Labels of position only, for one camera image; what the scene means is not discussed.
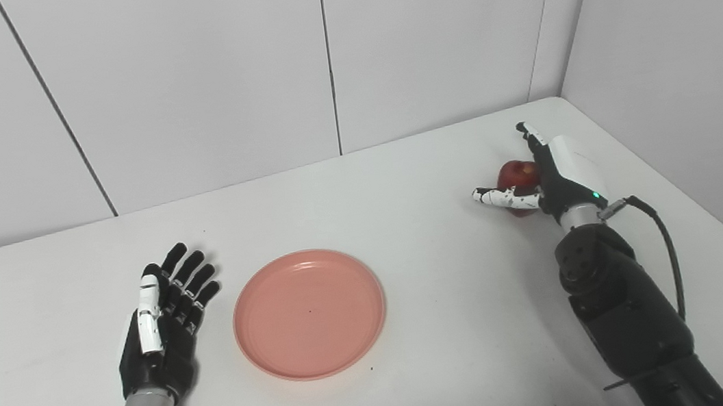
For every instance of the red apple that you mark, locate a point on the red apple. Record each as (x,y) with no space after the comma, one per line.
(517,177)

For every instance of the pink plate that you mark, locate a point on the pink plate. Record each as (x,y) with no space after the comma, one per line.
(309,313)

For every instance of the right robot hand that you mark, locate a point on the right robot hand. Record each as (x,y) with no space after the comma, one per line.
(561,171)

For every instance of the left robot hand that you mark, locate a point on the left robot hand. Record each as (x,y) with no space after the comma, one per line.
(162,324)

